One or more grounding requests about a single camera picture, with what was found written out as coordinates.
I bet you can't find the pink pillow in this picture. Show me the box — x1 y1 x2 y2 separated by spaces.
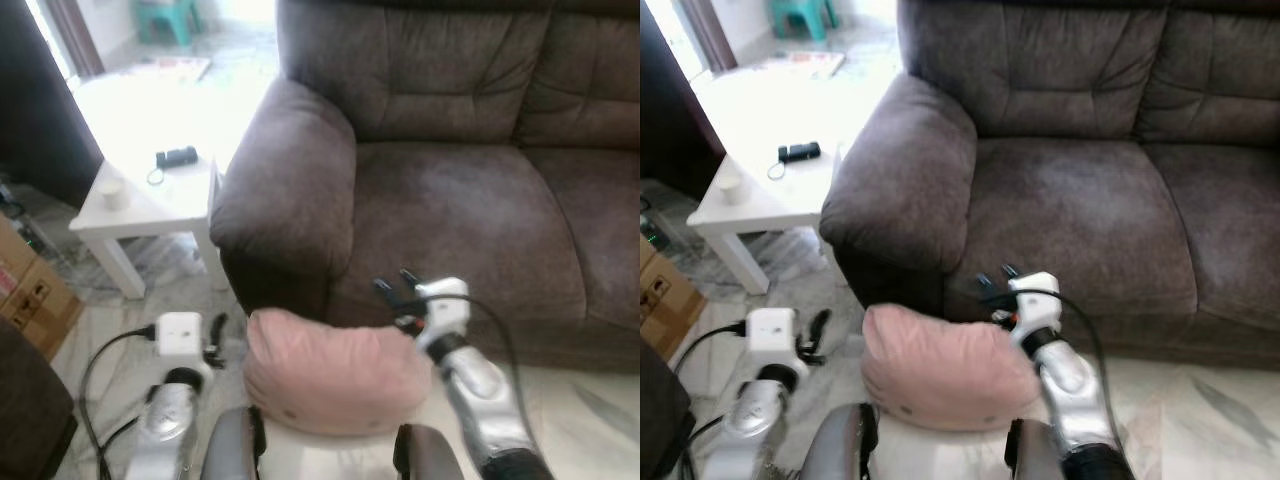
862 303 1041 433
245 308 436 436

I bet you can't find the teal plastic chair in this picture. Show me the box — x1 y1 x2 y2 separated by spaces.
135 0 201 48
770 0 839 43

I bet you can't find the dark fabric sofa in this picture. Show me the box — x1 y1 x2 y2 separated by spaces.
210 0 641 376
820 0 1280 366

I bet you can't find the robot left leg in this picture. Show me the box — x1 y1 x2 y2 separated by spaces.
800 404 877 480
200 405 267 480

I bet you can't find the robot leg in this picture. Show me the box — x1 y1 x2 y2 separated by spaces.
800 404 877 480
393 424 467 480
1005 420 1067 480
200 405 267 480

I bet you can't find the white side table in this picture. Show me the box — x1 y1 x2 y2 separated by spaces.
687 145 846 294
68 150 226 299

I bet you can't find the robot right leg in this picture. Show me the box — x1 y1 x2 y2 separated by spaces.
1005 420 1067 480
393 424 467 480

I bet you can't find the brown cardboard box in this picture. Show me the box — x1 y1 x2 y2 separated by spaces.
0 215 86 361
640 235 706 361

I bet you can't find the dark brown armchair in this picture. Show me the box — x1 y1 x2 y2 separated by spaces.
640 340 701 480
0 320 79 480

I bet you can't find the patterned floor mat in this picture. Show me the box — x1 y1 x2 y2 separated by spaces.
755 52 846 79
125 57 213 83

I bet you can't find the dark tall cabinet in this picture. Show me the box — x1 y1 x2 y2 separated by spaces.
640 0 726 199
0 0 103 206

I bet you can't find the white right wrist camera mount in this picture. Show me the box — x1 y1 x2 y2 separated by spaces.
1010 272 1062 337
415 278 470 347

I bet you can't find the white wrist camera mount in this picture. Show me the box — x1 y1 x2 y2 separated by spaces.
157 312 205 359
1010 272 1062 337
415 278 470 347
748 308 799 354

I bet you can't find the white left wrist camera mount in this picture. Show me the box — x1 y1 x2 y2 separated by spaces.
157 312 205 359
748 308 799 354

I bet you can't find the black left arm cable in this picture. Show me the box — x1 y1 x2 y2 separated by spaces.
78 327 161 471
690 321 751 451

